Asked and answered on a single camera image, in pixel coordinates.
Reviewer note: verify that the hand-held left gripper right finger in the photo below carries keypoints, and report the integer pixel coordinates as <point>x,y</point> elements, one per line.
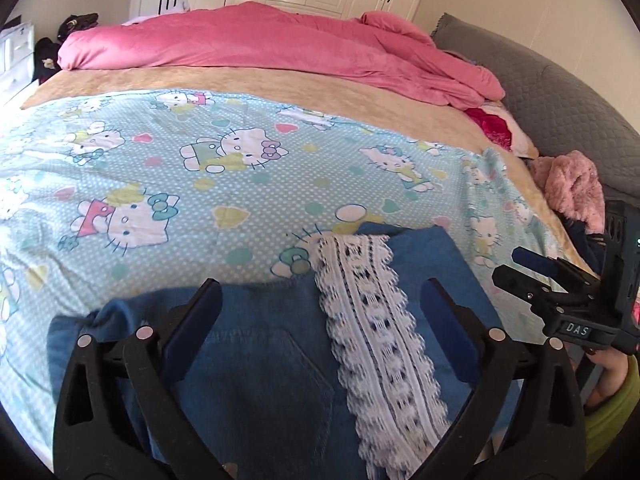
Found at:
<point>450,330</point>

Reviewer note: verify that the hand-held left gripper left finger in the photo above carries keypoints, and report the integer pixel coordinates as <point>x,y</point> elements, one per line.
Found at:
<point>187,330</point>

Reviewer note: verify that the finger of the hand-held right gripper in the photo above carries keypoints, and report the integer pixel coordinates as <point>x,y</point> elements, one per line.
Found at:
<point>532,259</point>
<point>515,282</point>

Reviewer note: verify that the blue denim lace-trimmed skirt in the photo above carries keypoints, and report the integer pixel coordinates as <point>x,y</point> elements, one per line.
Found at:
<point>250,360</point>

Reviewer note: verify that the person's right forearm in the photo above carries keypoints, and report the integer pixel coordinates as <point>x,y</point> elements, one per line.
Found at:
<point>615,425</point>

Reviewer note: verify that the person's right hand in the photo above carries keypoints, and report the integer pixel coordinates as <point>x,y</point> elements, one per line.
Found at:
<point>607,375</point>

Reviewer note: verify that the dark blue clothing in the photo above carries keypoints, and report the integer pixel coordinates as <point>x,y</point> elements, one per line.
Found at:
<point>585,245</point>

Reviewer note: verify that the pink fuzzy garment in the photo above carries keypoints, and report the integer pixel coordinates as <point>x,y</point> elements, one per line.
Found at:
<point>570,190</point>

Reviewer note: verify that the cartoon cat printed bedsheet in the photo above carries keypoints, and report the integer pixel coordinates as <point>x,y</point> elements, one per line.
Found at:
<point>200,200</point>

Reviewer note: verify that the red cloth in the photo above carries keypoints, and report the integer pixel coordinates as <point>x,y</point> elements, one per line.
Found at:
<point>492,127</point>

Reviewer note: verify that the grey quilted headboard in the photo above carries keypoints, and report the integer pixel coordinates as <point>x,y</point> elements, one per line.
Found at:
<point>555,95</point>

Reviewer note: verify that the pink duvet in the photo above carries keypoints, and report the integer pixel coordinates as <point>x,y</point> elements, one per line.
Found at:
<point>280,45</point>

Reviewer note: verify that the dark clothes pile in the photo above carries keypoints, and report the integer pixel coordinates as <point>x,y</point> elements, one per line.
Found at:
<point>47,57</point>

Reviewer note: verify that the white drawer unit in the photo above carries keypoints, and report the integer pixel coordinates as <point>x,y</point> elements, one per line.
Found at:
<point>15,60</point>

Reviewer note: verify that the black bag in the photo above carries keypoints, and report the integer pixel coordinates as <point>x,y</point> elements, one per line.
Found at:
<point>77,25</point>

